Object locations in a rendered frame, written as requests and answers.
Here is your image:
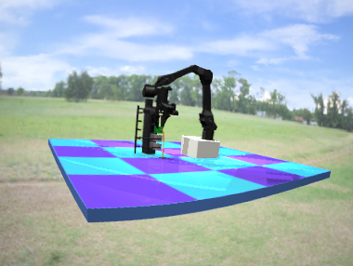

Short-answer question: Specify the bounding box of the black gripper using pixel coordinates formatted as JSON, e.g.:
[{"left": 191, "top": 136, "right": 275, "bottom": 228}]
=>
[{"left": 143, "top": 99, "right": 178, "bottom": 128}]

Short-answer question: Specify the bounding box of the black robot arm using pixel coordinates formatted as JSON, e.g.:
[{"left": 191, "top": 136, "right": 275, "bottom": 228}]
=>
[{"left": 142, "top": 64, "right": 217, "bottom": 140}]

